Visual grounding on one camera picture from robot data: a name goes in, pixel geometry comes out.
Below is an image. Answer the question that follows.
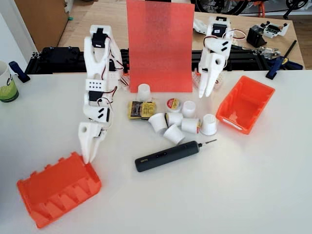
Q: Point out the white moving gripper finger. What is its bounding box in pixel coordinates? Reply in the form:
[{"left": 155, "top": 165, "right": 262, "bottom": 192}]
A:
[
  {"left": 198, "top": 72, "right": 209, "bottom": 99},
  {"left": 89, "top": 140, "right": 101, "bottom": 163}
]

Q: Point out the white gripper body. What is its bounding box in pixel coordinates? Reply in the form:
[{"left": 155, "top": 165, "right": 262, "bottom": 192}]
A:
[
  {"left": 78, "top": 121, "right": 107, "bottom": 142},
  {"left": 198, "top": 52, "right": 228, "bottom": 74}
]

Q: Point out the white fixed gripper finger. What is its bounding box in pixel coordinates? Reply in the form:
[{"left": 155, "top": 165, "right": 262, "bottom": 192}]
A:
[
  {"left": 204, "top": 71, "right": 221, "bottom": 98},
  {"left": 80, "top": 140, "right": 92, "bottom": 164}
]

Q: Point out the red lid coffee pod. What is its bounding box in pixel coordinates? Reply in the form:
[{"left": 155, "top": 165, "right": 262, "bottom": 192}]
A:
[{"left": 166, "top": 98, "right": 183, "bottom": 114}]

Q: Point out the orange plastic bin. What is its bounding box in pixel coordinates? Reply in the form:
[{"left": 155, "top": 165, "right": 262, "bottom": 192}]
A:
[{"left": 16, "top": 151, "right": 102, "bottom": 229}]

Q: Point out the blue lid coffee pod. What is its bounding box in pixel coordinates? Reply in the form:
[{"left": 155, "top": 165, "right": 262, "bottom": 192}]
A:
[{"left": 165, "top": 112, "right": 183, "bottom": 127}]

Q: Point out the white coffee pod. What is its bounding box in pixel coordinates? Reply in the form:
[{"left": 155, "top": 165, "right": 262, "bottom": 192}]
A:
[
  {"left": 181, "top": 100, "right": 197, "bottom": 117},
  {"left": 200, "top": 114, "right": 217, "bottom": 136},
  {"left": 162, "top": 123, "right": 186, "bottom": 145},
  {"left": 181, "top": 117, "right": 202, "bottom": 135},
  {"left": 148, "top": 112, "right": 169, "bottom": 134},
  {"left": 136, "top": 83, "right": 152, "bottom": 101}
]

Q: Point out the orange bin with white label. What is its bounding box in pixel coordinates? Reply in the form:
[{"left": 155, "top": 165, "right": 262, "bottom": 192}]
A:
[{"left": 215, "top": 75, "right": 276, "bottom": 136}]

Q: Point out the black printed part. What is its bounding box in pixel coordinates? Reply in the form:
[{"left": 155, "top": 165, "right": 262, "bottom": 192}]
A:
[{"left": 246, "top": 25, "right": 267, "bottom": 48}]

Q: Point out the yellow and black packet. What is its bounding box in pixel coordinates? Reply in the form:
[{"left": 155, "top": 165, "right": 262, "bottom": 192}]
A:
[{"left": 128, "top": 100, "right": 156, "bottom": 121}]

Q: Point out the black bicycle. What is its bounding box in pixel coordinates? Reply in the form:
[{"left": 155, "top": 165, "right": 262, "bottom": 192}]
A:
[{"left": 192, "top": 0, "right": 259, "bottom": 15}]

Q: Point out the silver metal clamp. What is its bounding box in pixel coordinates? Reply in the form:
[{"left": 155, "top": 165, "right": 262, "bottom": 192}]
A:
[{"left": 253, "top": 46, "right": 281, "bottom": 59}]

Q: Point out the blue clamp with black bar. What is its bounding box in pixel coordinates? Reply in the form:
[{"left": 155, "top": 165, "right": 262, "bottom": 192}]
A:
[{"left": 265, "top": 40, "right": 303, "bottom": 79}]

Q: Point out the red foam sheet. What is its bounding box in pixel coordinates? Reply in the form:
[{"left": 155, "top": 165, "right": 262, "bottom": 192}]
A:
[{"left": 126, "top": 0, "right": 195, "bottom": 94}]

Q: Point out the dark grey electric screwdriver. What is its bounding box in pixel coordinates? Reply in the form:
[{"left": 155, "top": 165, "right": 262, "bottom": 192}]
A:
[{"left": 135, "top": 139, "right": 217, "bottom": 173}]

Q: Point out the white device with circuit board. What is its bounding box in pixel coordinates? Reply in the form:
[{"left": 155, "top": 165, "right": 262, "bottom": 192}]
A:
[{"left": 259, "top": 21, "right": 290, "bottom": 39}]

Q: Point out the orange stand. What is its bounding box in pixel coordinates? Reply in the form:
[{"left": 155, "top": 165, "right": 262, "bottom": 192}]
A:
[{"left": 257, "top": 0, "right": 267, "bottom": 18}]

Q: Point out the white and green mug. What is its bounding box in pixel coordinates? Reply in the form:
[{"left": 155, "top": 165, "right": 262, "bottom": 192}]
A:
[{"left": 0, "top": 59, "right": 20, "bottom": 103}]

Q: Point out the black handled screwdriver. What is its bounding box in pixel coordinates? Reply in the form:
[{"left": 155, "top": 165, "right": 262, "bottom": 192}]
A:
[{"left": 230, "top": 43, "right": 252, "bottom": 51}]

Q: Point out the black aluminium rail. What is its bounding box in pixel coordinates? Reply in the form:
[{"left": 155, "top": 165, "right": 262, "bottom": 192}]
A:
[{"left": 24, "top": 48, "right": 273, "bottom": 74}]

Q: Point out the blue clamp handle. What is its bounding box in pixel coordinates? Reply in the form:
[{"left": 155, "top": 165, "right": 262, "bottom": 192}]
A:
[{"left": 9, "top": 61, "right": 31, "bottom": 83}]

